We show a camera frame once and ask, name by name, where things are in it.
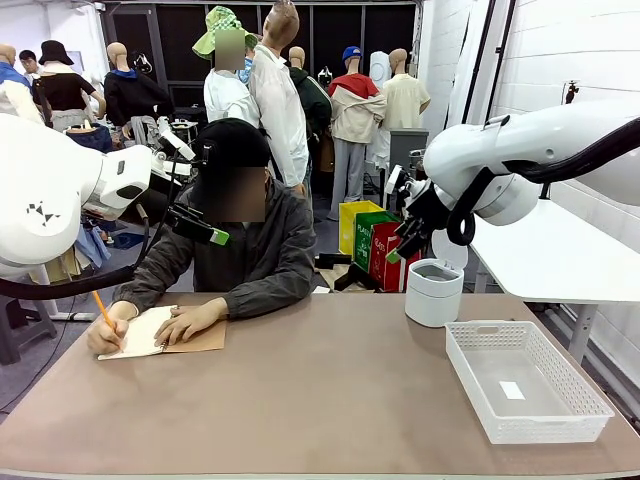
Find yellow pencil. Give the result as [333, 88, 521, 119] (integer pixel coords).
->
[91, 290, 124, 351]

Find mannequin dark green jacket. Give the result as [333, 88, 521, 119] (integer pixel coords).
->
[287, 45, 334, 174]

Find blue cloth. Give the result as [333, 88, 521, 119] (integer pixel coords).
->
[74, 219, 114, 271]

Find grey box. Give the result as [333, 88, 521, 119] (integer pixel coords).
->
[388, 128, 431, 175]

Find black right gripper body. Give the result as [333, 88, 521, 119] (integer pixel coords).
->
[406, 181, 452, 237]

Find spiral notebook kraft cover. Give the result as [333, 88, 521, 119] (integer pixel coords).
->
[96, 304, 228, 362]

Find tall mannequin white shirt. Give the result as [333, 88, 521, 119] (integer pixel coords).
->
[247, 0, 311, 196]

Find white oval object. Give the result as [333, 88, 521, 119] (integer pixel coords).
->
[369, 50, 392, 92]

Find person's left forearm grey sleeve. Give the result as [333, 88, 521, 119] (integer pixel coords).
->
[222, 272, 317, 319]

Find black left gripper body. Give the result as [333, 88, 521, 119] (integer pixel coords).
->
[124, 173, 188, 227]

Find mannequin blue white jacket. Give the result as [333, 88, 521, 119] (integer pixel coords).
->
[0, 43, 45, 126]

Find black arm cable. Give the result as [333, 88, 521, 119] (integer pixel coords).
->
[445, 116, 640, 247]
[0, 149, 184, 302]

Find black bucket hat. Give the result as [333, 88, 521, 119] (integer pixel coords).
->
[37, 39, 75, 67]

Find person's right hand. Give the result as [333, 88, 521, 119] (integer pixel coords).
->
[86, 307, 137, 356]

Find red recycling bag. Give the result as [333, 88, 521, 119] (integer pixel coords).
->
[369, 221, 424, 293]

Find mannequin white shirt blurred face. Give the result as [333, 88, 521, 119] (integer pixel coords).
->
[203, 27, 262, 132]

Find white round trash bin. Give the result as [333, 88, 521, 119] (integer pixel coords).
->
[403, 229, 470, 329]

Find black baseball cap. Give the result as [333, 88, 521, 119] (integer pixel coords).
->
[189, 117, 272, 211]

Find mannequin red beige jacket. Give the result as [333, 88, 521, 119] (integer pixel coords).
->
[326, 57, 388, 222]

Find mannequin black sweater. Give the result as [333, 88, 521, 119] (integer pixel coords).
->
[103, 41, 176, 151]

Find background standing person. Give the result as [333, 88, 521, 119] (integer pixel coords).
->
[18, 49, 42, 85]

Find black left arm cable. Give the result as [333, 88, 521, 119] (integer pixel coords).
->
[0, 149, 184, 302]

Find green checked sun hat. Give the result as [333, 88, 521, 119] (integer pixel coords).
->
[191, 5, 259, 62]

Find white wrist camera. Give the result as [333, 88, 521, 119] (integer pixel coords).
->
[157, 130, 197, 163]
[383, 164, 432, 202]

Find person's left hand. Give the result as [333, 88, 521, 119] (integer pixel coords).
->
[154, 297, 230, 347]

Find black wall pipe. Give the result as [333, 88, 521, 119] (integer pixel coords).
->
[487, 0, 517, 121]
[462, 0, 497, 126]

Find black slanted stand pole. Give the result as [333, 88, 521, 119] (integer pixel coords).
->
[31, 77, 54, 126]

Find yellow recycling bag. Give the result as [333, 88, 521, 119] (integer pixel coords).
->
[338, 199, 385, 256]

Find green recycling bag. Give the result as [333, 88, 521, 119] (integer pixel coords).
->
[353, 210, 401, 275]

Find grey step stool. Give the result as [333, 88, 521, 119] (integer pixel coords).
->
[0, 293, 59, 366]

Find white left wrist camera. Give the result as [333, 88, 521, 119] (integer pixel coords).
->
[157, 130, 197, 163]

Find mannequin cream shirt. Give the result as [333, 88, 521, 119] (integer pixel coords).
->
[380, 47, 432, 133]

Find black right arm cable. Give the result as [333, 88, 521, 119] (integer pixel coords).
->
[445, 116, 640, 247]

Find person's right forearm grey sleeve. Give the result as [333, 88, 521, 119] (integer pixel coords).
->
[112, 239, 196, 321]

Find black floor stand base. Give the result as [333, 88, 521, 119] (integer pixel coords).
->
[318, 252, 384, 293]

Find mannequin black top jeans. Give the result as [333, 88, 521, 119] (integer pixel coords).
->
[30, 59, 114, 154]

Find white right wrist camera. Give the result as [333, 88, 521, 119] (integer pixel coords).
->
[383, 164, 432, 202]

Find white perforated plastic basket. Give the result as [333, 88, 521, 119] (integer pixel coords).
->
[444, 319, 616, 446]

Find seated person grey jacket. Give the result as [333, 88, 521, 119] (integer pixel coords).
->
[112, 167, 318, 315]

